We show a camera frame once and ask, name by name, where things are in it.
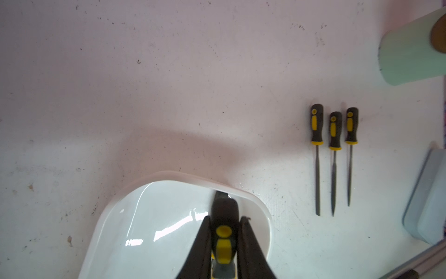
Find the black yellow file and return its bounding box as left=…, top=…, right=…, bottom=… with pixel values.
left=311, top=103, right=324, bottom=216
left=329, top=111, right=342, bottom=216
left=210, top=191, right=239, bottom=279
left=346, top=107, right=359, bottom=206

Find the green pen cup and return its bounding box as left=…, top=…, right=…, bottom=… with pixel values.
left=378, top=7, right=446, bottom=86

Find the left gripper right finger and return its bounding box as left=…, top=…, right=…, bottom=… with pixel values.
left=237, top=216, right=276, bottom=279

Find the aluminium mounting rail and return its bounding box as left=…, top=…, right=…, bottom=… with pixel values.
left=381, top=239, right=446, bottom=279

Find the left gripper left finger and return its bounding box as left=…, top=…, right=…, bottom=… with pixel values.
left=177, top=216, right=211, bottom=279

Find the white plastic storage tray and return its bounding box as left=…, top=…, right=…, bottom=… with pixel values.
left=79, top=171, right=274, bottom=279

